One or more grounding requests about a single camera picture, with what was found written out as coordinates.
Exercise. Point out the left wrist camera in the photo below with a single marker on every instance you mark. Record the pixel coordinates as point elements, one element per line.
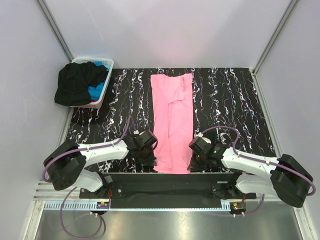
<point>145,139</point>

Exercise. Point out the white plastic laundry basket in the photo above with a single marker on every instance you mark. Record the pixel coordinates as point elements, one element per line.
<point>109,64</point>

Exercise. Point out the pink t shirt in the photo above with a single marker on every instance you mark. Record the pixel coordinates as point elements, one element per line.
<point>172,100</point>

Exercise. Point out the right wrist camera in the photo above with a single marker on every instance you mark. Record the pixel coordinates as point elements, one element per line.
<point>199,144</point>

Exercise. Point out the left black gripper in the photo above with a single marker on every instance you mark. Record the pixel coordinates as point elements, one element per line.
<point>149,161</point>

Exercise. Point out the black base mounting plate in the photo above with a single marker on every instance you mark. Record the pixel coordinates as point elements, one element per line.
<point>152,191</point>

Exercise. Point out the orange connector box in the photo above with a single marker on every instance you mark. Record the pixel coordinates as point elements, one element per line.
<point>237,206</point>
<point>103,205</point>

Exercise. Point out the right orange connector box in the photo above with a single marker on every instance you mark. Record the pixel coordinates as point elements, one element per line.
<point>237,206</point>

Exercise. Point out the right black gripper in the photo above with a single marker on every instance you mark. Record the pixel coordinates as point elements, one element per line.
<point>194,166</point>

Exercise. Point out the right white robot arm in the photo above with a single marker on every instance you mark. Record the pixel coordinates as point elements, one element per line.
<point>282,177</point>

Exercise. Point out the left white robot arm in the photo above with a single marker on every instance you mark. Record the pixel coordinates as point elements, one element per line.
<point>67,165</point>

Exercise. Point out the left orange connector box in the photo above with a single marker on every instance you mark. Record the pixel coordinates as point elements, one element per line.
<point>103,205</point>

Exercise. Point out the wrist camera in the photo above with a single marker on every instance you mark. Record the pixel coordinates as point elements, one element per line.
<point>145,139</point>
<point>199,144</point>

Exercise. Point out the black t shirt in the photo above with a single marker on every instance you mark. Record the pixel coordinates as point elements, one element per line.
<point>74,81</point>

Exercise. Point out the blue t shirt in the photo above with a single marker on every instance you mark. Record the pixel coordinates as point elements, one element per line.
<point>96,91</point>

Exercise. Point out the aluminium frame rail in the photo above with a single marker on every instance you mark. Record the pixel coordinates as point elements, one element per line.
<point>77,201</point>

